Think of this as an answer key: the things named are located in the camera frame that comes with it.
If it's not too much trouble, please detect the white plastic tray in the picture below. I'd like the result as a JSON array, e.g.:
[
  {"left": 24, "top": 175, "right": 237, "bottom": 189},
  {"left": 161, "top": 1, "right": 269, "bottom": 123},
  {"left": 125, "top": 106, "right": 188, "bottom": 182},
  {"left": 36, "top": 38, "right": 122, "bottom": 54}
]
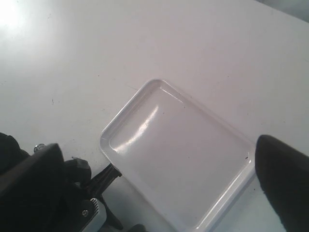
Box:
[{"left": 99, "top": 79, "right": 255, "bottom": 232}]

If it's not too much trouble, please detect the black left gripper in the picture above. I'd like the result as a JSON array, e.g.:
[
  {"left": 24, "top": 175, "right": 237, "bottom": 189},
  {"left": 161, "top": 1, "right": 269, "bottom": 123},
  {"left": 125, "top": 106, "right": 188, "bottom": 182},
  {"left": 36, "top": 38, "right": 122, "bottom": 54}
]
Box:
[{"left": 0, "top": 131, "right": 145, "bottom": 232}]

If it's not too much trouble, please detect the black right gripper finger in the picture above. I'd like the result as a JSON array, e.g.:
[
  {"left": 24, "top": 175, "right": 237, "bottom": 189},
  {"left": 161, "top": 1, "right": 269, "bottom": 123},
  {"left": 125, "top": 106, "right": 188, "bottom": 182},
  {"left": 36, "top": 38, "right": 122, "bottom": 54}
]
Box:
[{"left": 255, "top": 134, "right": 309, "bottom": 232}]

